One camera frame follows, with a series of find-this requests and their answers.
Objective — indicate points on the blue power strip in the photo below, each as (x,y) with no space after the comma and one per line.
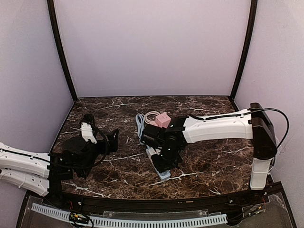
(163,175)

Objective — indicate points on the left black frame post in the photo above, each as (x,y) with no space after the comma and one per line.
(60,49)

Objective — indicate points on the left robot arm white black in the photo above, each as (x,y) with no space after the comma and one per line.
(42,173)

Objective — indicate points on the right black frame post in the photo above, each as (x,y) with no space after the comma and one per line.
(245,49)

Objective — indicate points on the white slotted cable duct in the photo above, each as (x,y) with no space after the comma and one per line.
(136,220)

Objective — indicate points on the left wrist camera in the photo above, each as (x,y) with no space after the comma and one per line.
(86,128)

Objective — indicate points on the white cube socket adapter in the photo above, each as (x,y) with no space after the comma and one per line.
(150,152)

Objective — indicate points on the pink cube socket adapter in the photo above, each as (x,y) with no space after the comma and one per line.
(162,120)

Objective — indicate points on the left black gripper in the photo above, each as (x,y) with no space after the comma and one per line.
(104,144)

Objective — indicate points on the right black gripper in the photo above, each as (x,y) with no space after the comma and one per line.
(147,137)

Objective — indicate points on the black front frame rail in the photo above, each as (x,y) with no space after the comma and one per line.
(226,203)

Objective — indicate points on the black frame post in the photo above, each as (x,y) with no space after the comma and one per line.
(245,49)
(60,49)

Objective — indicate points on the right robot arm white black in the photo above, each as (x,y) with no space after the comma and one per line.
(250,124)

